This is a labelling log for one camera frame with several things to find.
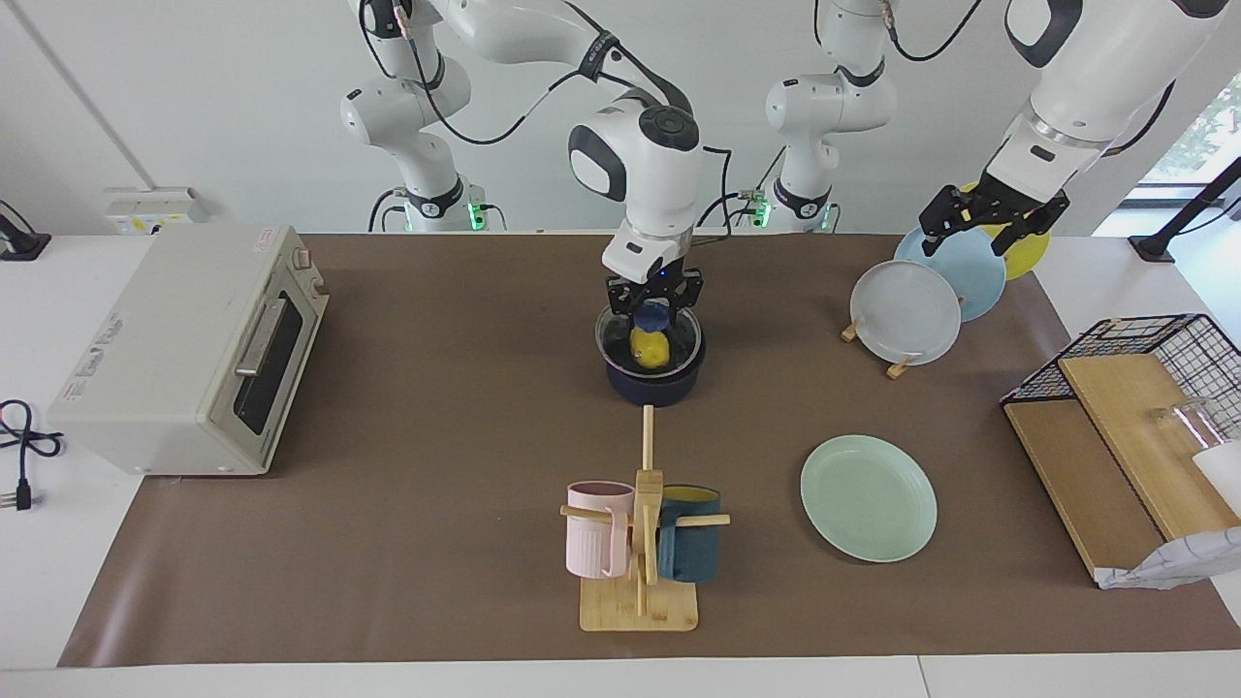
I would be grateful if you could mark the glass lid with blue knob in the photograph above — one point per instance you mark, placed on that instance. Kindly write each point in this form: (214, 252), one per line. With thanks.
(652, 316)

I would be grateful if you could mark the pale green plate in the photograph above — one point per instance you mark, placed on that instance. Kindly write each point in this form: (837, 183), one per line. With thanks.
(868, 499)

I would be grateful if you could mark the dark teal mug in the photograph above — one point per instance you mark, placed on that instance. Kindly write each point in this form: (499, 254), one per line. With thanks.
(690, 553)

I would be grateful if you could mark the pink ribbed mug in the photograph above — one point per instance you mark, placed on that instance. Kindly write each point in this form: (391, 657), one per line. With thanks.
(596, 543)

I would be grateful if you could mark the wooden mug tree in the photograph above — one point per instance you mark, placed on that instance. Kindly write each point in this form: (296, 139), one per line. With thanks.
(640, 606)

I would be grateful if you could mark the wooden plate rack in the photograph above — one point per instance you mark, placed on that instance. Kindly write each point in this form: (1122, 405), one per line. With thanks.
(899, 368)

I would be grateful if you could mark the white power strip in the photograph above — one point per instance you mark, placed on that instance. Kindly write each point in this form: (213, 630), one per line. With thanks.
(155, 211)

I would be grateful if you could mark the grey plate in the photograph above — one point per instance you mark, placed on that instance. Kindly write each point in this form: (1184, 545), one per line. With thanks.
(906, 315)

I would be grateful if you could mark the white crumpled cloth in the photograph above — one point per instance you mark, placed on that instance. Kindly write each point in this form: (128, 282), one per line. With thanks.
(1183, 562)

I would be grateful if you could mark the clear drinking glass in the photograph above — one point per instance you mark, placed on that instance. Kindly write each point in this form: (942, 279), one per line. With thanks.
(1188, 427)

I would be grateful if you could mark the wooden shelf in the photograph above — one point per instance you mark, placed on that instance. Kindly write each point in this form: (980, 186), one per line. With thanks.
(1086, 475)

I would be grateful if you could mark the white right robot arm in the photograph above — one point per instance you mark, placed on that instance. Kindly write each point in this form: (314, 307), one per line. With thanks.
(650, 165)

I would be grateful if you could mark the light blue plate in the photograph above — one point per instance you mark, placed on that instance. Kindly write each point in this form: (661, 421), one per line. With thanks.
(974, 276)

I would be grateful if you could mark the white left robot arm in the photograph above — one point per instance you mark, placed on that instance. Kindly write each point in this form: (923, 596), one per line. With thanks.
(1096, 78)

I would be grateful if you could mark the yellow plate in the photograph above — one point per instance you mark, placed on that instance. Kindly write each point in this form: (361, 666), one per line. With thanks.
(1033, 256)

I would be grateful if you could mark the beige toaster oven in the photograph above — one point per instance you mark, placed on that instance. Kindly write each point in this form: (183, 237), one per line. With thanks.
(165, 339)

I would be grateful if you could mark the black desk clamp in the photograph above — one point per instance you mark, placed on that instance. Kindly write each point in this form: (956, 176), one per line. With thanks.
(19, 244)

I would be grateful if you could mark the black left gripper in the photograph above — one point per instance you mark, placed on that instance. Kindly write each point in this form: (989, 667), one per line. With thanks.
(999, 204)

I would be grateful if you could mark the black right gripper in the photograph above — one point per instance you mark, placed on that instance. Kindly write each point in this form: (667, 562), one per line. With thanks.
(654, 294)

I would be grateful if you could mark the white cup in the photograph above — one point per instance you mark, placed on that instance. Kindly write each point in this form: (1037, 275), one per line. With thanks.
(1224, 475)

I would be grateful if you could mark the yellow potato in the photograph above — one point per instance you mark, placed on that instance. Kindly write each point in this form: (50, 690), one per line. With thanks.
(651, 351)

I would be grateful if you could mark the brown table mat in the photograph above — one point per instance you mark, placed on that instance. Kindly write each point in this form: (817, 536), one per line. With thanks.
(436, 543)

